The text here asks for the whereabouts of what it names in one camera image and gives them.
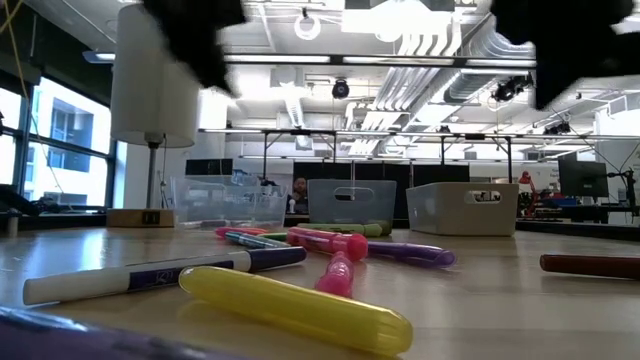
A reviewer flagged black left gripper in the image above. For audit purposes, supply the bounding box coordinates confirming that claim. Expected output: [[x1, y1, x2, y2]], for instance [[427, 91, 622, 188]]
[[142, 0, 247, 97]]

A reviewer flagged white shade lamp wooden base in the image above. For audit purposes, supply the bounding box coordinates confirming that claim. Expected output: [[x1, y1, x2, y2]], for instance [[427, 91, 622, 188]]
[[105, 3, 202, 229]]

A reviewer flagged purple thin marker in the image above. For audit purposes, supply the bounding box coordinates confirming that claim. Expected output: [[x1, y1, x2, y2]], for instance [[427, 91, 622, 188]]
[[21, 245, 309, 308]]

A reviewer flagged small purple highlighter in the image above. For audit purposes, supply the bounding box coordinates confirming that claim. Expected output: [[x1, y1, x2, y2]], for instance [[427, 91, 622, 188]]
[[367, 240, 458, 270]]

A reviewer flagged small yellow highlighter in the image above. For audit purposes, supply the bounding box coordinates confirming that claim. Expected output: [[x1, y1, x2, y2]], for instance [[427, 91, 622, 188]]
[[177, 265, 415, 358]]

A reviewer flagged red desk lamp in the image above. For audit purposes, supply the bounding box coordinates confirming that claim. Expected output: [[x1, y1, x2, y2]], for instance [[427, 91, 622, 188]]
[[517, 170, 541, 217]]

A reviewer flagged large window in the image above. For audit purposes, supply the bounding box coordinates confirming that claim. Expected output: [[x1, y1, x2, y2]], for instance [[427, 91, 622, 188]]
[[0, 74, 117, 211]]

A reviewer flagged clear plastic bin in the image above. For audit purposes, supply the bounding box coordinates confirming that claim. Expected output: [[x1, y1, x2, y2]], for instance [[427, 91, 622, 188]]
[[170, 174, 289, 231]]

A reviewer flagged light green highlighter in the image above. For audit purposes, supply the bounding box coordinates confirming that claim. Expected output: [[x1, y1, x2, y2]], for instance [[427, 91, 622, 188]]
[[297, 222, 384, 238]]

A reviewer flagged silver ventilation duct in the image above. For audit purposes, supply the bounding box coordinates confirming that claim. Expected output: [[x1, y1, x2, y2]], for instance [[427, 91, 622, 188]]
[[442, 29, 539, 106]]

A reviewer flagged black computer monitor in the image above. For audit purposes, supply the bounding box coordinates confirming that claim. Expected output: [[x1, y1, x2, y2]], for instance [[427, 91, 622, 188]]
[[184, 158, 234, 178], [557, 158, 610, 199]]

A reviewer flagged black hanging camera rig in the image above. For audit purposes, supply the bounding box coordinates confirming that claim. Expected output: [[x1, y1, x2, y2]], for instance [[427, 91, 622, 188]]
[[491, 73, 535, 104]]

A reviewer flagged black partition panel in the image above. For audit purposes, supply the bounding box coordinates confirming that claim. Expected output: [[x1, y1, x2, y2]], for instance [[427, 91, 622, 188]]
[[292, 162, 471, 221]]

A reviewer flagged blue pen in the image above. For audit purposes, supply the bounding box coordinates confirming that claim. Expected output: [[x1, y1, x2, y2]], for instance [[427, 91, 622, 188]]
[[224, 230, 292, 250]]

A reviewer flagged ceiling light rail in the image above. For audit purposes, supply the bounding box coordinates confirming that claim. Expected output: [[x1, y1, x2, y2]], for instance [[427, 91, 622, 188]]
[[82, 49, 539, 71]]

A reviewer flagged person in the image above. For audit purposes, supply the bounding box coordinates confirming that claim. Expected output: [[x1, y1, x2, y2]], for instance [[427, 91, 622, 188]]
[[288, 175, 309, 215]]

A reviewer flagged pink highlighter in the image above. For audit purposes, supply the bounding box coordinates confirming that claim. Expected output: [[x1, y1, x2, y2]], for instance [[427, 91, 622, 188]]
[[313, 250, 355, 300], [285, 226, 370, 263]]

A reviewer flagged black background table frame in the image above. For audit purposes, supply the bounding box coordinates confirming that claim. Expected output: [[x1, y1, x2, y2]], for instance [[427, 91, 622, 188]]
[[261, 128, 514, 181]]

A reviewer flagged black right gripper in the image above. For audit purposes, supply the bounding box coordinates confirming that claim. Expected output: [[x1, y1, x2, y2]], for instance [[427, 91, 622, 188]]
[[489, 0, 640, 111]]

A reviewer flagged brown thin marker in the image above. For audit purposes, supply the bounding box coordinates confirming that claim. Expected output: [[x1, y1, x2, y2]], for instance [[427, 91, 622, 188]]
[[539, 253, 640, 281]]

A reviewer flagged red highlighter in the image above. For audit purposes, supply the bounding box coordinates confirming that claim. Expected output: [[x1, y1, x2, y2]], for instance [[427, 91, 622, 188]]
[[214, 226, 269, 238]]

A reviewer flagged grey translucent plastic bin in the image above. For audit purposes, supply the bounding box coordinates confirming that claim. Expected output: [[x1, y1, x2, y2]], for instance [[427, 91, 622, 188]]
[[308, 178, 398, 236]]

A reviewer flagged white plastic bin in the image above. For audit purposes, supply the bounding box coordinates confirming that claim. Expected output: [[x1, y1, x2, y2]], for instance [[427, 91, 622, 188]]
[[405, 182, 520, 238]]

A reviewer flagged white ring light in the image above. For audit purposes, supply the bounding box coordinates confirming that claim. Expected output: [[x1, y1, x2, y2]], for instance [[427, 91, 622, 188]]
[[293, 10, 323, 42]]

